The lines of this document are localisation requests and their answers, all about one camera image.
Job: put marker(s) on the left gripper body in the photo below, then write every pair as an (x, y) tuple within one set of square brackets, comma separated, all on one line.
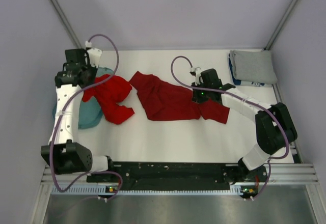
[(90, 71)]

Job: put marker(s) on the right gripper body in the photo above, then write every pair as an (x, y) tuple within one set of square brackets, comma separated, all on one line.
[(200, 95)]

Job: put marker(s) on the dark red t-shirt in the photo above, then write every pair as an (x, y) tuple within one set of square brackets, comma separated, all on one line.
[(163, 101)]

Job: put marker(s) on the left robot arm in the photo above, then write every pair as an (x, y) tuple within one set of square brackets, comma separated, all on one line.
[(64, 153)]

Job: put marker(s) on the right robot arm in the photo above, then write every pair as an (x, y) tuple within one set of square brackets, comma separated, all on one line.
[(273, 123)]

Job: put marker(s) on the folded blue white t-shirt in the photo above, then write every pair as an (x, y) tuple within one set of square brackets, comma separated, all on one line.
[(238, 82)]

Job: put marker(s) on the bright red t-shirt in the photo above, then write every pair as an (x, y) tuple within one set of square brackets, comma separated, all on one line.
[(110, 93)]

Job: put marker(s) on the teal plastic bin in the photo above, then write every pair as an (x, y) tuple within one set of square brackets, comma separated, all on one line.
[(90, 112)]

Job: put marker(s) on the folded grey t-shirt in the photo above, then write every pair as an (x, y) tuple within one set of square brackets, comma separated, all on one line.
[(254, 66)]

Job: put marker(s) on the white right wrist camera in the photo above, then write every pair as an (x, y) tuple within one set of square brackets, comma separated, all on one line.
[(196, 72)]

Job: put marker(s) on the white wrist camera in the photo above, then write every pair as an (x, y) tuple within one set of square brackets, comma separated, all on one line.
[(94, 54), (196, 72)]

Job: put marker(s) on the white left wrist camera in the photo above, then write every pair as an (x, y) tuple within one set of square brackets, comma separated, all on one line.
[(94, 54)]

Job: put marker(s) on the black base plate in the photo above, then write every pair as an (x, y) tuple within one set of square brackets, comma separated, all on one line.
[(234, 174)]

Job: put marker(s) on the aluminium frame rail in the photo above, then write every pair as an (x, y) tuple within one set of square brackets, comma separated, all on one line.
[(292, 174)]

